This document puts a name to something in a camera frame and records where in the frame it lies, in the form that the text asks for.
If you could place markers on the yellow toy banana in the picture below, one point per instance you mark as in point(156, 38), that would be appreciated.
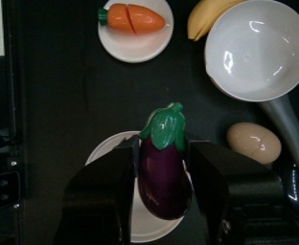
point(207, 17)

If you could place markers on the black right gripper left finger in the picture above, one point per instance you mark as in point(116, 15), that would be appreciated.
point(100, 194)

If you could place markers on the orange toy carrot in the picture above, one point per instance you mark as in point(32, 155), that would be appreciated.
point(132, 18)

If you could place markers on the purple toy eggplant green stem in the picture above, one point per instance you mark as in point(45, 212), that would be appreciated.
point(163, 172)

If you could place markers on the small white plate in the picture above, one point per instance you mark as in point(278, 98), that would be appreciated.
point(146, 220)
point(135, 41)

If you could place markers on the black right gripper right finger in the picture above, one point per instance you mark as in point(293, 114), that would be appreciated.
point(237, 194)

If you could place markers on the black table frame post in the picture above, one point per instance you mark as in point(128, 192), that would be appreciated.
point(15, 111)

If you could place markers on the beige toy egg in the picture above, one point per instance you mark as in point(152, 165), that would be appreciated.
point(254, 142)

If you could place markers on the black bracket with screws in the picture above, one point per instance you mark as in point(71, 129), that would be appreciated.
point(1, 190)

